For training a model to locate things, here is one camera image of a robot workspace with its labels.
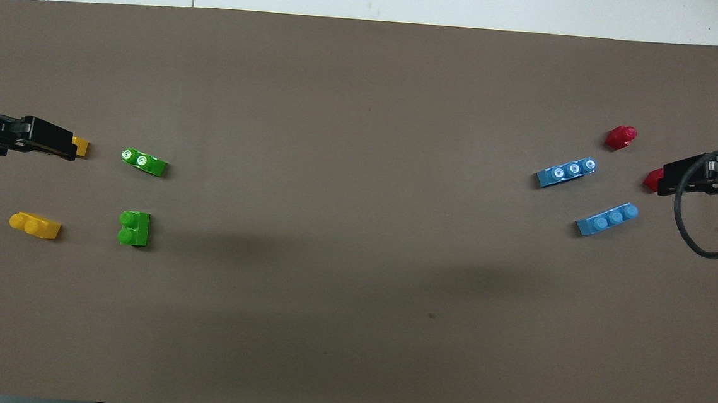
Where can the blue three-stud brick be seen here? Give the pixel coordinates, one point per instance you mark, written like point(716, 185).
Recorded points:
point(605, 220)
point(564, 172)

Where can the yellow two-stud brick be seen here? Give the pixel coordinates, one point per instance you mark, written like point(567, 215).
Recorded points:
point(35, 225)
point(81, 147)

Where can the green two-stud brick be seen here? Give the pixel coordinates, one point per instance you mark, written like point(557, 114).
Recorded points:
point(145, 162)
point(136, 229)

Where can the red single-stud brick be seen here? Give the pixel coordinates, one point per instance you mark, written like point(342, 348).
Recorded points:
point(652, 179)
point(620, 137)

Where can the brown table mat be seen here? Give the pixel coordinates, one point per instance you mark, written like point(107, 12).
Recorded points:
point(357, 227)

